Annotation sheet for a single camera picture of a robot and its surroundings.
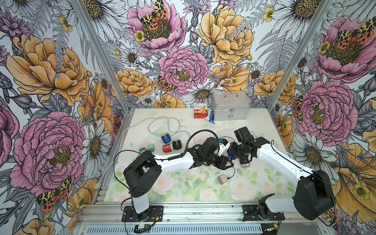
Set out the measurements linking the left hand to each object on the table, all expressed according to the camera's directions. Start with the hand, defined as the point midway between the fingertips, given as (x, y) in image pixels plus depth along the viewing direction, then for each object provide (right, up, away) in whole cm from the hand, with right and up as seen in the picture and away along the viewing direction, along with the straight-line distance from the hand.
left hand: (228, 167), depth 79 cm
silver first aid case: (+7, +35, +27) cm, 45 cm away
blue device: (-37, +13, +21) cm, 44 cm away
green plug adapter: (-46, +7, +18) cm, 50 cm away
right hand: (+3, +5, +6) cm, 8 cm away
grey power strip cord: (-45, +28, +39) cm, 66 cm away
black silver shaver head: (-29, +10, +18) cm, 36 cm away
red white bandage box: (-13, +33, +38) cm, 51 cm away
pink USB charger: (-2, -8, +5) cm, 10 cm away
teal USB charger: (-51, +6, +16) cm, 54 cm away
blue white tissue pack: (-5, +26, +33) cm, 43 cm away
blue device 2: (+3, +5, +4) cm, 7 cm away
